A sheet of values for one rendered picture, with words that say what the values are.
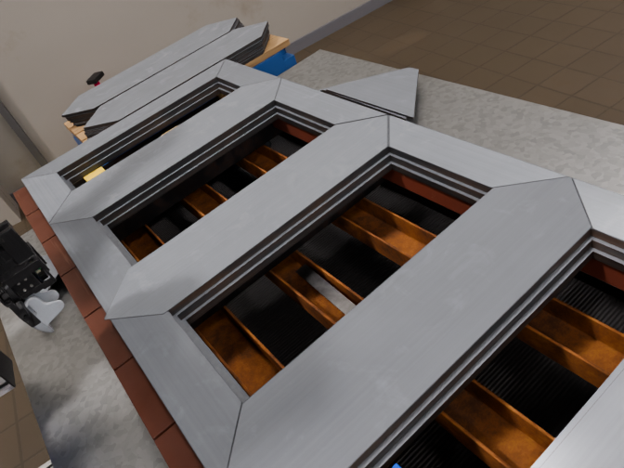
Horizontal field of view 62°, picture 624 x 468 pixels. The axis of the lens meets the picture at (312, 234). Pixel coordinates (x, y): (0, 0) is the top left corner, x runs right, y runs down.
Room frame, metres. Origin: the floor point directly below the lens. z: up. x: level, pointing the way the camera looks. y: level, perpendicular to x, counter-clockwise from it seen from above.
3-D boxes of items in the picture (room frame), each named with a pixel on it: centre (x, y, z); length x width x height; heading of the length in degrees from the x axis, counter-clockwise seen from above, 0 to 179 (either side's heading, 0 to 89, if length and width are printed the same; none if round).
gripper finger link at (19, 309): (0.68, 0.48, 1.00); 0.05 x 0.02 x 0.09; 25
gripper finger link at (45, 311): (0.69, 0.47, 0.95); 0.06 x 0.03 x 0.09; 115
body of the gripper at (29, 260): (0.71, 0.47, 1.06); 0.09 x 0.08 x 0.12; 115
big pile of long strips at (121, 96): (1.92, 0.27, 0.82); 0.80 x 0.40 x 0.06; 114
